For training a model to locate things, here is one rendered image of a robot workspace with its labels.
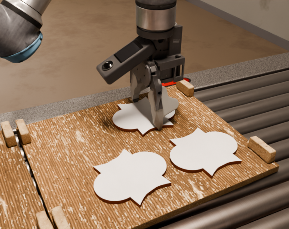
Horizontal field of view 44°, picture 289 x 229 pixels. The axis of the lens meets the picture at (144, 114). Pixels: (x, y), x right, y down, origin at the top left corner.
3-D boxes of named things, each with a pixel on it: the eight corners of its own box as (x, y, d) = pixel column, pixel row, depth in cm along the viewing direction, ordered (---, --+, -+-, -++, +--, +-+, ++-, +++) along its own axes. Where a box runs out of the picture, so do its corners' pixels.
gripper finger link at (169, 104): (185, 125, 75) (178, 82, 73) (161, 133, 72) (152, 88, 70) (178, 123, 77) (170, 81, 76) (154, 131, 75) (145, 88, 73)
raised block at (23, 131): (17, 130, 76) (14, 119, 74) (25, 127, 76) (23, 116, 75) (22, 145, 71) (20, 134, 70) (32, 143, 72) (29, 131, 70)
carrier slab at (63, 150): (17, 133, 77) (15, 127, 76) (178, 88, 93) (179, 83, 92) (66, 262, 51) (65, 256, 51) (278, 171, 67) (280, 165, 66)
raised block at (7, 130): (2, 132, 75) (-1, 121, 73) (11, 130, 75) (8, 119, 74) (8, 148, 70) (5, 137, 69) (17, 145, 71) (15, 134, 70)
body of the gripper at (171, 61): (183, 83, 74) (188, 28, 67) (147, 93, 71) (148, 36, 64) (164, 68, 80) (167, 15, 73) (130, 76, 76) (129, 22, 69)
